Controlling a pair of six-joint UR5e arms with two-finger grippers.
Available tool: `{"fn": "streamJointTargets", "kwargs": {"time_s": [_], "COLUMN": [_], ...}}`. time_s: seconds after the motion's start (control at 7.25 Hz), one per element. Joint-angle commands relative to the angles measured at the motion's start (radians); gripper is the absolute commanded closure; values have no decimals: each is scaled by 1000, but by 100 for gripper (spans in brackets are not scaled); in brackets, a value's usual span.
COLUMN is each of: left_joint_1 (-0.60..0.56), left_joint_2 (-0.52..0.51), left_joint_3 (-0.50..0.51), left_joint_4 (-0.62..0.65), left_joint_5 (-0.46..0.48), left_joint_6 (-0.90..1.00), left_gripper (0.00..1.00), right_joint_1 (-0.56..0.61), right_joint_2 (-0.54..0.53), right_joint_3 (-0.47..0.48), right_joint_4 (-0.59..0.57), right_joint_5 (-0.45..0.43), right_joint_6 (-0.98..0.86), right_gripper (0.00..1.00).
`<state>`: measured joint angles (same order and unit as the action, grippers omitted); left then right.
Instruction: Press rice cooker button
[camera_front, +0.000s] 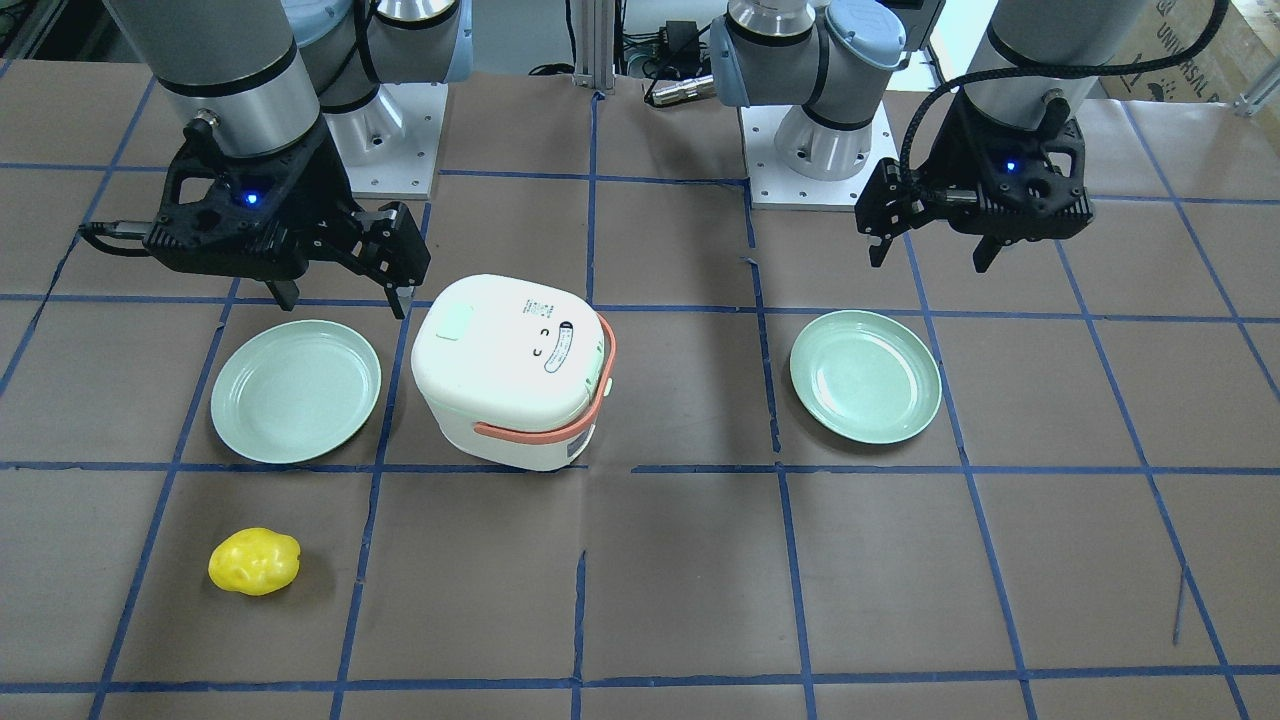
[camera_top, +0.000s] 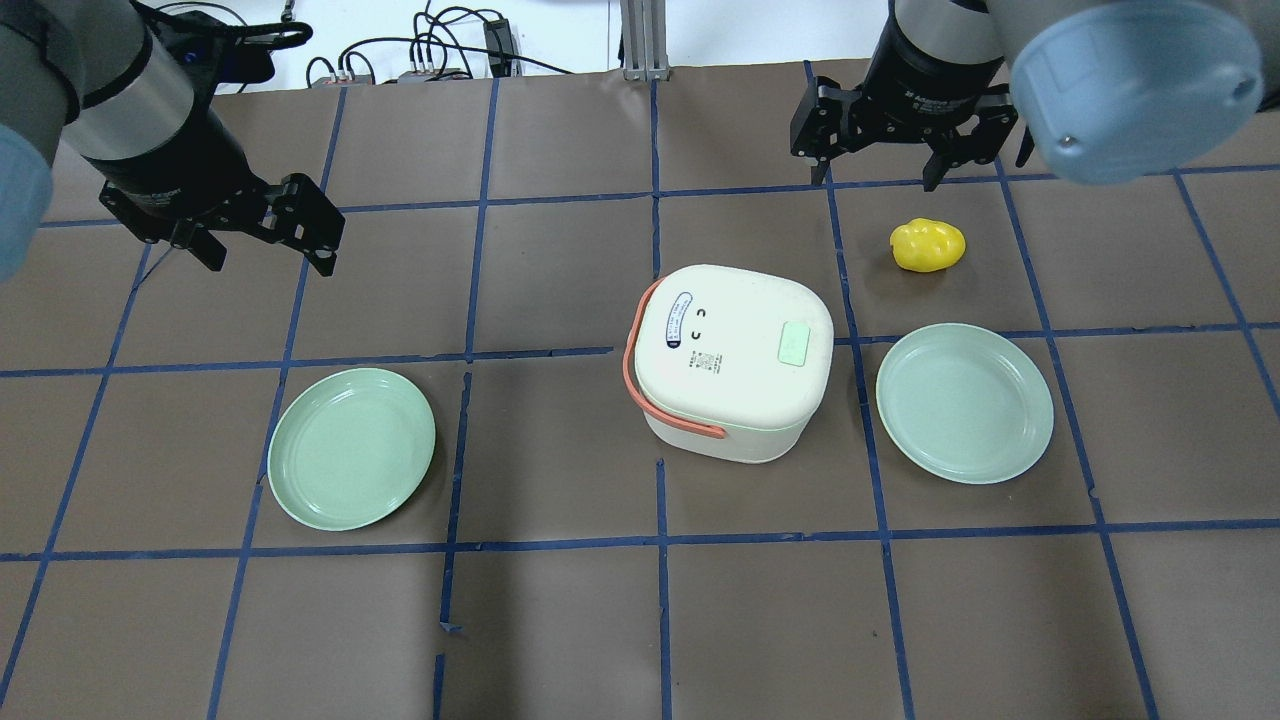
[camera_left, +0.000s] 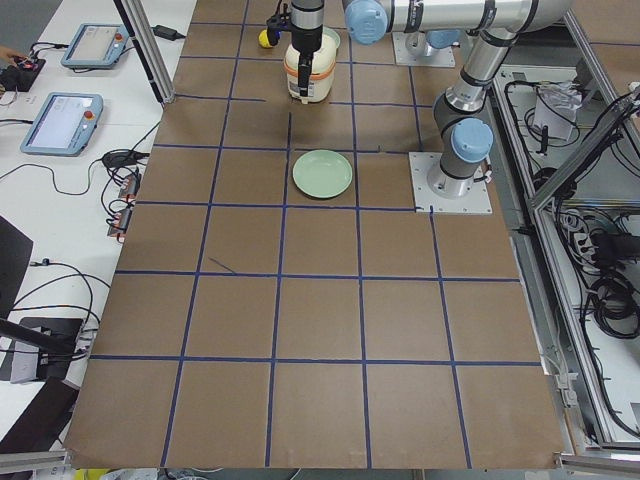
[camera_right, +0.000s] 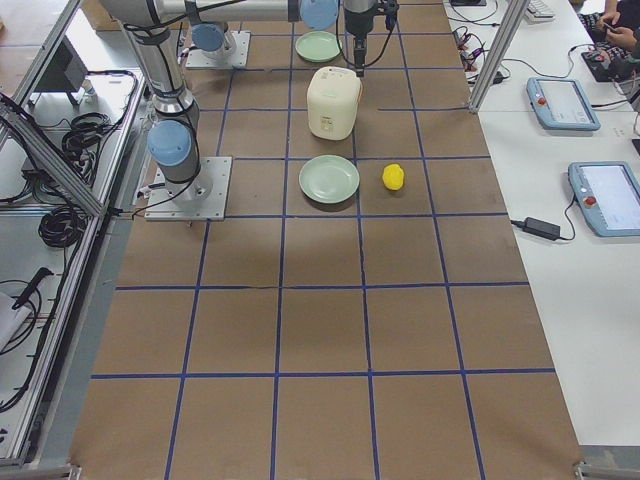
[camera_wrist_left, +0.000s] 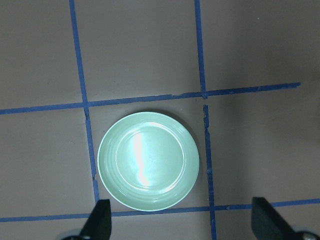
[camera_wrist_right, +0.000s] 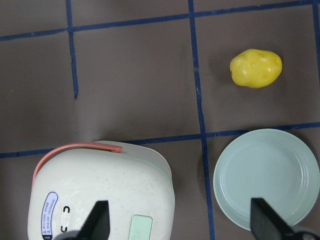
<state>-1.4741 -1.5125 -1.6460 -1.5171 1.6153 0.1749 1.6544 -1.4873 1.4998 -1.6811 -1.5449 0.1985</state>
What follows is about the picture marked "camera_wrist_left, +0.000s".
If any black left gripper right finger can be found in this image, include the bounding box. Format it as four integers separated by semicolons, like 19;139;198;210
251;197;300;240

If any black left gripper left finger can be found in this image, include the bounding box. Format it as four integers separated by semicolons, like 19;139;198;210
79;199;112;240

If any light green plate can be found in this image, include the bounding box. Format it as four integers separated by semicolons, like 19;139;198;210
97;112;200;212

